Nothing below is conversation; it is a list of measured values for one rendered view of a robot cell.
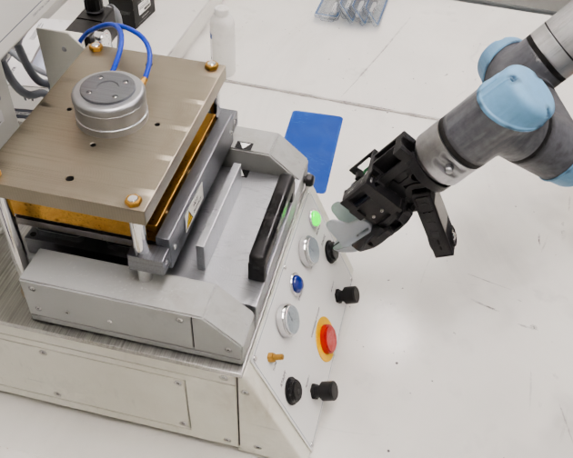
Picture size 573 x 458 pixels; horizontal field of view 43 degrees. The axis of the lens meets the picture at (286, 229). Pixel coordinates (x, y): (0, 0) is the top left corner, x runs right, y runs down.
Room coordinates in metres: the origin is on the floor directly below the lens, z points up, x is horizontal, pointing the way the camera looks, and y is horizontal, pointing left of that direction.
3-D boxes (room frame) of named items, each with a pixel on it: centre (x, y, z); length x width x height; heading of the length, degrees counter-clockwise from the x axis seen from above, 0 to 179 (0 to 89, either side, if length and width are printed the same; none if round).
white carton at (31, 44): (1.18, 0.45, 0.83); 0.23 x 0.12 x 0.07; 177
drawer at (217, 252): (0.65, 0.15, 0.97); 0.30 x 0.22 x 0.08; 78
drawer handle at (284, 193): (0.62, 0.02, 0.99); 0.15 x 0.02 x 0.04; 168
